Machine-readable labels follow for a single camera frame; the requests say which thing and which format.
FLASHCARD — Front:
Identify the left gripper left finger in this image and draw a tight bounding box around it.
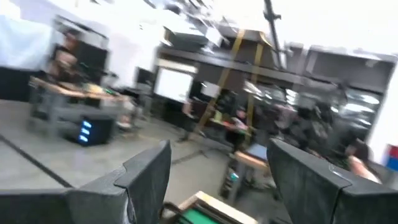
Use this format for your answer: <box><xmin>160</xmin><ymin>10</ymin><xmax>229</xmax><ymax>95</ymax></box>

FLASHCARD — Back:
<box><xmin>0</xmin><ymin>139</ymin><xmax>172</xmax><ymax>224</ymax></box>

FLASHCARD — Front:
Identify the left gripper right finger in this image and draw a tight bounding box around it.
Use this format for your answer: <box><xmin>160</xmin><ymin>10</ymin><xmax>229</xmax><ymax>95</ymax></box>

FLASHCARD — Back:
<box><xmin>266</xmin><ymin>138</ymin><xmax>398</xmax><ymax>224</ymax></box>

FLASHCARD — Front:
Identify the person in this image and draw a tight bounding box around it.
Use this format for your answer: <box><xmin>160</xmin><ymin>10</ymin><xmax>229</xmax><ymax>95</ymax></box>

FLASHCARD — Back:
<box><xmin>46</xmin><ymin>29</ymin><xmax>85</xmax><ymax>91</ymax></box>
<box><xmin>178</xmin><ymin>99</ymin><xmax>200</xmax><ymax>142</ymax></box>
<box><xmin>226</xmin><ymin>107</ymin><xmax>252</xmax><ymax>150</ymax></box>
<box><xmin>345</xmin><ymin>138</ymin><xmax>383</xmax><ymax>184</ymax></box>

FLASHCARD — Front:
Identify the black computer tower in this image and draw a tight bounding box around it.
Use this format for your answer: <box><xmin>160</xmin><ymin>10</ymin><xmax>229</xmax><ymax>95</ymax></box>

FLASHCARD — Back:
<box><xmin>67</xmin><ymin>114</ymin><xmax>116</xmax><ymax>146</ymax></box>

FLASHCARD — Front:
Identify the red and blue box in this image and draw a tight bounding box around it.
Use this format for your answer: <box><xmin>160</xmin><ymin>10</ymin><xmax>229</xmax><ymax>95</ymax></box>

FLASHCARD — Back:
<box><xmin>385</xmin><ymin>143</ymin><xmax>398</xmax><ymax>172</ymax></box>

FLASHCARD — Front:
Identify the small wooden side table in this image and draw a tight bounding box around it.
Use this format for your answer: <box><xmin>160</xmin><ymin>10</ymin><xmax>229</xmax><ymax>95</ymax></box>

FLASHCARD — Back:
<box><xmin>229</xmin><ymin>142</ymin><xmax>271</xmax><ymax>200</ymax></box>

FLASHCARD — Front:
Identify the wooden robot workbench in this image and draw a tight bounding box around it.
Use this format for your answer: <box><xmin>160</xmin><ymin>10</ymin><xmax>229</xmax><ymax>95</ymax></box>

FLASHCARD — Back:
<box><xmin>27</xmin><ymin>76</ymin><xmax>137</xmax><ymax>134</ymax></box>

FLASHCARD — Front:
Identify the grey storage rack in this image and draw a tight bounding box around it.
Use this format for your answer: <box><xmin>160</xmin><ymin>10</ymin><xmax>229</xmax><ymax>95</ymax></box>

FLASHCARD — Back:
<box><xmin>155</xmin><ymin>40</ymin><xmax>398</xmax><ymax>147</ymax></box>

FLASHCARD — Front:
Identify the black computer monitor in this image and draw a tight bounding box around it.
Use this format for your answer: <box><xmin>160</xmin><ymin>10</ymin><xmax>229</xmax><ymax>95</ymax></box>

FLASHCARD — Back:
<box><xmin>135</xmin><ymin>67</ymin><xmax>155</xmax><ymax>86</ymax></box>

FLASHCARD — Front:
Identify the white screen panel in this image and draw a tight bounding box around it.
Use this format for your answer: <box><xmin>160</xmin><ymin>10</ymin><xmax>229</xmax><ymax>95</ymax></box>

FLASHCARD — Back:
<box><xmin>154</xmin><ymin>67</ymin><xmax>195</xmax><ymax>103</ymax></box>

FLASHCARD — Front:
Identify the white patterned sheet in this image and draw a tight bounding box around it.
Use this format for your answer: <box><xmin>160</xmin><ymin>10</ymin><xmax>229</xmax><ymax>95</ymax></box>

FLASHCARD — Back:
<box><xmin>0</xmin><ymin>14</ymin><xmax>60</xmax><ymax>71</ymax></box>

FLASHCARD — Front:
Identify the black ceiling pole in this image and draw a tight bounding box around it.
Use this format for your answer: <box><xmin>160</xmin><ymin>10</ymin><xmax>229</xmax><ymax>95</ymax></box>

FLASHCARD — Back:
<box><xmin>262</xmin><ymin>0</ymin><xmax>285</xmax><ymax>69</ymax></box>

